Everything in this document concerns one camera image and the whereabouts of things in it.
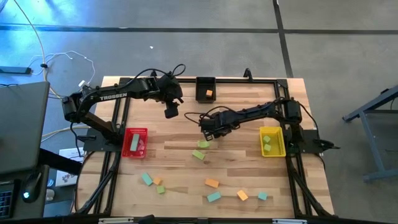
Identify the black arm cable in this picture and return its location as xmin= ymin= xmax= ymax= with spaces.
xmin=183 ymin=105 xmax=233 ymax=126
xmin=130 ymin=63 xmax=187 ymax=82

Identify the black desk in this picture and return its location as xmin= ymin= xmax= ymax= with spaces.
xmin=0 ymin=148 xmax=83 ymax=220

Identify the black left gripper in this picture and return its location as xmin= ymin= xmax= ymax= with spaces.
xmin=154 ymin=73 xmax=185 ymax=105

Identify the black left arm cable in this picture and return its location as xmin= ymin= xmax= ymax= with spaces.
xmin=130 ymin=63 xmax=187 ymax=82

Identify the grey computer monitor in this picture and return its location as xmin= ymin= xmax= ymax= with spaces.
xmin=0 ymin=81 xmax=50 ymax=175

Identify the black plastic basket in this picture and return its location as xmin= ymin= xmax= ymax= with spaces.
xmin=195 ymin=76 xmax=217 ymax=104

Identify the green rectangular block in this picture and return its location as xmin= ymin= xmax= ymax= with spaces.
xmin=191 ymin=149 xmax=206 ymax=161

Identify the blue-grey metal table frame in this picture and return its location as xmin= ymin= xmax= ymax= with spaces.
xmin=342 ymin=84 xmax=398 ymax=183

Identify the thick beige cable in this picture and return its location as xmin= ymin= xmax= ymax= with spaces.
xmin=12 ymin=0 xmax=93 ymax=139

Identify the black floor tape strip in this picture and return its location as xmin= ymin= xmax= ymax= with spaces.
xmin=0 ymin=24 xmax=398 ymax=35
xmin=272 ymin=0 xmax=295 ymax=78

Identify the black power strip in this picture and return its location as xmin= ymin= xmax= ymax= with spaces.
xmin=0 ymin=65 xmax=32 ymax=75

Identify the red plastic basket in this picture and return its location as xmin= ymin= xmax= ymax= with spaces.
xmin=121 ymin=127 xmax=149 ymax=159

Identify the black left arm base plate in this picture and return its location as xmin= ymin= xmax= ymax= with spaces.
xmin=83 ymin=128 xmax=125 ymax=152

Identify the black computer mouse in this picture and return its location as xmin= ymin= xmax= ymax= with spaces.
xmin=21 ymin=172 xmax=42 ymax=203

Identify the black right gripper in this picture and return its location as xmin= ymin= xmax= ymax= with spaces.
xmin=198 ymin=111 xmax=240 ymax=141

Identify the silver metal bracket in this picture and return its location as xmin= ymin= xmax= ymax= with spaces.
xmin=98 ymin=217 xmax=134 ymax=224
xmin=272 ymin=218 xmax=308 ymax=224

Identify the backlit black keyboard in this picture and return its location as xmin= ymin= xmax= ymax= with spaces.
xmin=0 ymin=182 xmax=15 ymax=218

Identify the yellow plastic basket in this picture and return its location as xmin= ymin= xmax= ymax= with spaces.
xmin=259 ymin=126 xmax=287 ymax=158

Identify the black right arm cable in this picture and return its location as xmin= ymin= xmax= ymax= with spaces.
xmin=183 ymin=105 xmax=233 ymax=126

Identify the long teal block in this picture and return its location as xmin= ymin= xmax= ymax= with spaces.
xmin=129 ymin=133 xmax=141 ymax=152

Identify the thin white cable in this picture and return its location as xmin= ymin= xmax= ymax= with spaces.
xmin=28 ymin=50 xmax=96 ymax=90

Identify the teal rectangular block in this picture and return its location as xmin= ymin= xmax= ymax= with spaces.
xmin=141 ymin=172 xmax=154 ymax=187
xmin=206 ymin=191 xmax=222 ymax=203

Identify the white paper booklet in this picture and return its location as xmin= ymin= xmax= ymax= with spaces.
xmin=55 ymin=147 xmax=85 ymax=187

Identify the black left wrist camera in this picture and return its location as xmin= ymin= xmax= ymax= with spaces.
xmin=164 ymin=102 xmax=180 ymax=119

